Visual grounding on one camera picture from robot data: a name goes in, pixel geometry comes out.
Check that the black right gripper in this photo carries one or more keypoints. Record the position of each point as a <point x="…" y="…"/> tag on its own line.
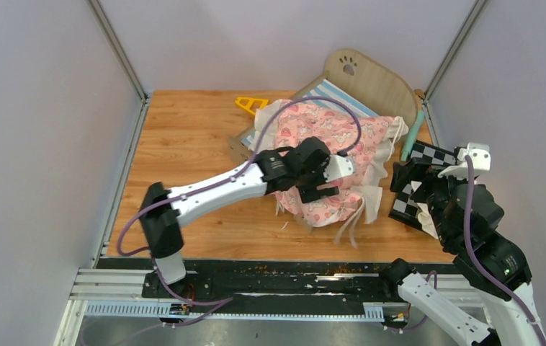
<point x="414" y="169"/>

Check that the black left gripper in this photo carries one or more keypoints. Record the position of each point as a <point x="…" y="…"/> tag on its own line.
<point x="310" y="192"/>

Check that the pink unicorn drawstring bag blanket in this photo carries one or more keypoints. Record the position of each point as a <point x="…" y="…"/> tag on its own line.
<point x="359" y="150"/>

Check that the wooden striped pet bed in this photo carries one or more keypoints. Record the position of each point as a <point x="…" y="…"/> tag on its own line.
<point x="377" y="87"/>

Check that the orange duck print pillow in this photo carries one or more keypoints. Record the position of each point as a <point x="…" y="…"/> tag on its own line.
<point x="423" y="216"/>

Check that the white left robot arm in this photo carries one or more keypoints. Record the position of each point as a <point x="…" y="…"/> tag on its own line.
<point x="165" y="212"/>

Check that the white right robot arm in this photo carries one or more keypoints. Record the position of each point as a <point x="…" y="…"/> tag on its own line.
<point x="465" y="217"/>

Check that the black and silver chessboard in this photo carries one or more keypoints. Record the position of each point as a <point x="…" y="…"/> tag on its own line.
<point x="420" y="159"/>

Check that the mint green massager wand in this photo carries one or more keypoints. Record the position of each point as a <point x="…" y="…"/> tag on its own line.
<point x="412" y="136"/>

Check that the yellow triangle toy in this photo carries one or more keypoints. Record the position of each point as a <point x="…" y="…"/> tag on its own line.
<point x="251" y="104"/>

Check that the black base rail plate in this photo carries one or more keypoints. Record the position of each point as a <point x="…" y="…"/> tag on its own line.
<point x="289" y="288"/>

